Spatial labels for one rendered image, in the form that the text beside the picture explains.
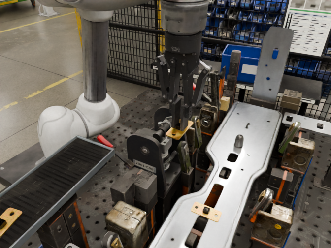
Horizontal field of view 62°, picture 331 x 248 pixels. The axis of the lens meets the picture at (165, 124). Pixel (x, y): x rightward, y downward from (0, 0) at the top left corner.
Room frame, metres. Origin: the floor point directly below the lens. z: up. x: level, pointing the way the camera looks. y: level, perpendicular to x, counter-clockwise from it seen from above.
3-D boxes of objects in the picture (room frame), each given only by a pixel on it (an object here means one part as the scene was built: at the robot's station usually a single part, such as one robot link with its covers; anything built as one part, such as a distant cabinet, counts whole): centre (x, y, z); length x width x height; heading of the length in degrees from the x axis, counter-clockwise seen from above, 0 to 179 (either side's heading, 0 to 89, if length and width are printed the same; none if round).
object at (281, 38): (1.14, -0.47, 1.17); 0.12 x 0.01 x 0.34; 62
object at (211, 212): (0.50, -0.12, 1.01); 0.08 x 0.04 x 0.01; 62
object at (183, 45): (0.55, -0.04, 1.45); 0.08 x 0.07 x 0.09; 59
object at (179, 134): (0.55, -0.04, 1.26); 0.08 x 0.04 x 0.01; 149
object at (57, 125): (1.00, 0.48, 0.92); 0.18 x 0.16 x 0.22; 135
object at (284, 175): (0.66, -0.39, 0.84); 0.11 x 0.08 x 0.29; 62
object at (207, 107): (0.99, -0.19, 0.88); 0.07 x 0.06 x 0.35; 62
